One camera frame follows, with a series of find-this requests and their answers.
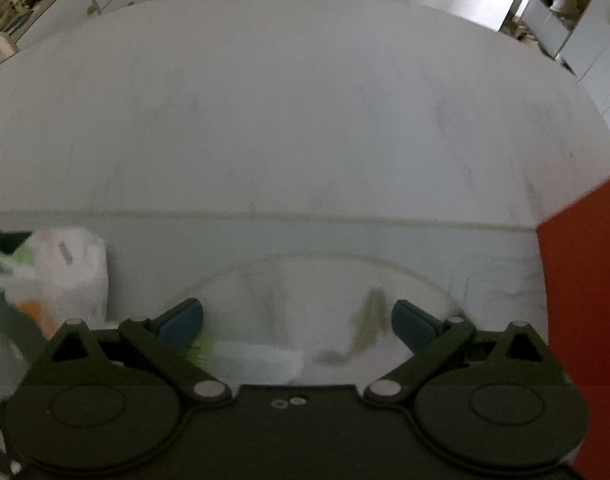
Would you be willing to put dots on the white tote bag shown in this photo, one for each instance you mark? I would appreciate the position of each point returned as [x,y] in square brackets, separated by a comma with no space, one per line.
[565,0]

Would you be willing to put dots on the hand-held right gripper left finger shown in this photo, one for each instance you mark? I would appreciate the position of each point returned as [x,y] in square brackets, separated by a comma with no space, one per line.
[180,324]

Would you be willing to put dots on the white tissue packet orange print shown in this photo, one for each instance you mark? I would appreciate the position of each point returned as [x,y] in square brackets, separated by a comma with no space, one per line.
[70,275]

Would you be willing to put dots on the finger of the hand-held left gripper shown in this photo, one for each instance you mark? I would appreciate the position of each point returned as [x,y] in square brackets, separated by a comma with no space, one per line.
[5,241]

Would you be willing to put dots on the white wall cabinets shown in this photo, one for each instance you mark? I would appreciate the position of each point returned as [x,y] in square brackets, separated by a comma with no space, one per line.
[585,45]

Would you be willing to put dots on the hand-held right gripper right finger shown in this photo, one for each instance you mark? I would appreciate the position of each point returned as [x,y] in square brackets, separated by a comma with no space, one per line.
[414,325]

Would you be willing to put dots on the red cardboard box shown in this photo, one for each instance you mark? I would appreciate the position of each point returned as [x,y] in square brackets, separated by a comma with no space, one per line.
[585,310]

